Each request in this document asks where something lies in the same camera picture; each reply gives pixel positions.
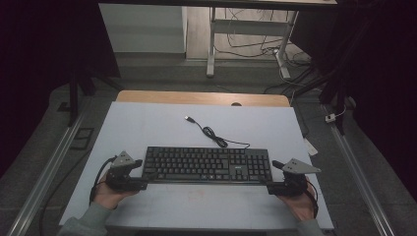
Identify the tangle of floor cables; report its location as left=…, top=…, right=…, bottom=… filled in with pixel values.
left=214, top=8, right=313, bottom=68

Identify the right hand-held gripper black cable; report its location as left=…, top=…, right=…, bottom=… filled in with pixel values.
left=304, top=178, right=320, bottom=219

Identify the aluminium floor rail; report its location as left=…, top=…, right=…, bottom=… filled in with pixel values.
left=323, top=104, right=396, bottom=236
left=6, top=97, right=87, bottom=236

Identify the left hand-held gripper black cable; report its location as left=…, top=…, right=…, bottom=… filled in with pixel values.
left=89, top=155, right=118, bottom=206

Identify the white metal desk frame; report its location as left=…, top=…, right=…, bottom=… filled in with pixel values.
left=206, top=6, right=300, bottom=80

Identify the black metal stand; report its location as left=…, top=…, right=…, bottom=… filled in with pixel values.
left=57, top=63, right=123, bottom=128
left=294, top=62, right=357, bottom=136

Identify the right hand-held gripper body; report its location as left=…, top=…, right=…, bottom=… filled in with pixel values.
left=281, top=158, right=323, bottom=197

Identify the white cabinet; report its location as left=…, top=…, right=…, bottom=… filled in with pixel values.
left=98, top=3, right=188, bottom=54

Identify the black computer keyboard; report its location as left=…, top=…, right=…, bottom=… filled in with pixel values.
left=141, top=146, right=273, bottom=185

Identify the black floor cable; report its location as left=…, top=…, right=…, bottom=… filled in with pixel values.
left=38, top=148, right=94, bottom=236

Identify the white paper tag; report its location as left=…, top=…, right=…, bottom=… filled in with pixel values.
left=303, top=137, right=320, bottom=157

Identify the hand-held gripper black cable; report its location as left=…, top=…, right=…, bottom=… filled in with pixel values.
left=304, top=178, right=320, bottom=219
left=89, top=155, right=118, bottom=206

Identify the person's right hand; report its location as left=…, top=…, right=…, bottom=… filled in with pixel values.
left=278, top=176, right=318, bottom=222

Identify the black keyboard cable with plug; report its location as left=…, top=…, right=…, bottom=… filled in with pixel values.
left=184, top=115, right=251, bottom=149

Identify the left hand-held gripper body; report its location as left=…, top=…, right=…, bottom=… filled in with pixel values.
left=104, top=150, right=136, bottom=193

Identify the person's left hand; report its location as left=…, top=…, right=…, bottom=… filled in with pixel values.
left=93, top=175, right=141, bottom=210

